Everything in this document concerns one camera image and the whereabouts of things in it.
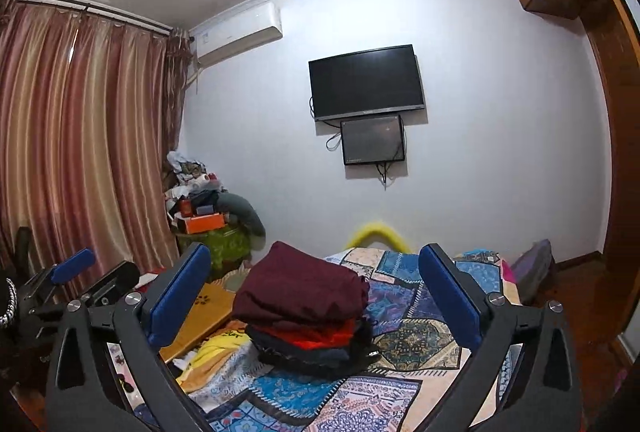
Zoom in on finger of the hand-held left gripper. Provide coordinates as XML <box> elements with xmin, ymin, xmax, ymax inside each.
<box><xmin>75</xmin><ymin>261</ymin><xmax>142</xmax><ymax>313</ymax></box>
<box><xmin>22</xmin><ymin>248</ymin><xmax>97</xmax><ymax>308</ymax></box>

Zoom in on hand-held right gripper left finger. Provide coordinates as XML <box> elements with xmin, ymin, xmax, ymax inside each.
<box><xmin>45</xmin><ymin>242</ymin><xmax>213</xmax><ymax>432</ymax></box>

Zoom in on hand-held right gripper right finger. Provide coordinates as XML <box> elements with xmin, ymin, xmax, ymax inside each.
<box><xmin>419</xmin><ymin>242</ymin><xmax>583</xmax><ymax>432</ymax></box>

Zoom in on maroon garment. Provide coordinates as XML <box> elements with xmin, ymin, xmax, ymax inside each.
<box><xmin>232</xmin><ymin>240</ymin><xmax>370</xmax><ymax>328</ymax></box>

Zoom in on patchwork blanket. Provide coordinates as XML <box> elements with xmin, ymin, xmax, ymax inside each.
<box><xmin>132</xmin><ymin>247</ymin><xmax>523</xmax><ymax>432</ymax></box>

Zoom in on green cloth covered stand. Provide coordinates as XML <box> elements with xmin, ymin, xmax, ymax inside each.
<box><xmin>175</xmin><ymin>224</ymin><xmax>253</xmax><ymax>283</ymax></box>

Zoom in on yellow cloth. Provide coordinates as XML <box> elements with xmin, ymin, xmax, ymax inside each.
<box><xmin>175</xmin><ymin>327</ymin><xmax>261</xmax><ymax>385</ymax></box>

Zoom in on orange box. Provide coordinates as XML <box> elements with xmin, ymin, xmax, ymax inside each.
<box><xmin>176</xmin><ymin>212</ymin><xmax>226</xmax><ymax>235</ymax></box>

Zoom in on purple bag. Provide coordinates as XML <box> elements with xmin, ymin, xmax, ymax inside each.
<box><xmin>507</xmin><ymin>239</ymin><xmax>556</xmax><ymax>305</ymax></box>

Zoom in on yellow foam arch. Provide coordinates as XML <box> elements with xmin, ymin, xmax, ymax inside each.
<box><xmin>345</xmin><ymin>222</ymin><xmax>408</xmax><ymax>253</ymax></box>

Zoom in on gray cloth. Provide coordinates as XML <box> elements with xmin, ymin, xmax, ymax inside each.
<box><xmin>217</xmin><ymin>192</ymin><xmax>267</xmax><ymax>238</ymax></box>

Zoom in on clutter pile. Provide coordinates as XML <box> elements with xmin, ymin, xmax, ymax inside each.
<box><xmin>162</xmin><ymin>151</ymin><xmax>236</xmax><ymax>233</ymax></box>

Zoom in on striped curtain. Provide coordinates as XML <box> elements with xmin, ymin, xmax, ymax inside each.
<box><xmin>0</xmin><ymin>0</ymin><xmax>193</xmax><ymax>278</ymax></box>

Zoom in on red garment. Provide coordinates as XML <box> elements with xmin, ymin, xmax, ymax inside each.
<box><xmin>247</xmin><ymin>318</ymin><xmax>357</xmax><ymax>348</ymax></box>

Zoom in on dark garments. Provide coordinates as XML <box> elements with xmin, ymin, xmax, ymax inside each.
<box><xmin>245</xmin><ymin>312</ymin><xmax>373</xmax><ymax>380</ymax></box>

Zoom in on curtain rod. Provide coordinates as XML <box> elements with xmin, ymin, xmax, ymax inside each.
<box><xmin>0</xmin><ymin>0</ymin><xmax>193</xmax><ymax>43</ymax></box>

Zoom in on white air conditioner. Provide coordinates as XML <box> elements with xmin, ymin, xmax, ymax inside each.
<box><xmin>189</xmin><ymin>2</ymin><xmax>283</xmax><ymax>68</ymax></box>

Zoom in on small black wall monitor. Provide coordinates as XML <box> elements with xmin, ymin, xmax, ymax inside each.
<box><xmin>340</xmin><ymin>114</ymin><xmax>406</xmax><ymax>167</ymax></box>

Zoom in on black wall television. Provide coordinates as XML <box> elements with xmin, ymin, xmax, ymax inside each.
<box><xmin>308</xmin><ymin>44</ymin><xmax>427</xmax><ymax>122</ymax></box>

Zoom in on wooden door frame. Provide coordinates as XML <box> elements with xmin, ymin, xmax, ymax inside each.
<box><xmin>565</xmin><ymin>0</ymin><xmax>640</xmax><ymax>353</ymax></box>

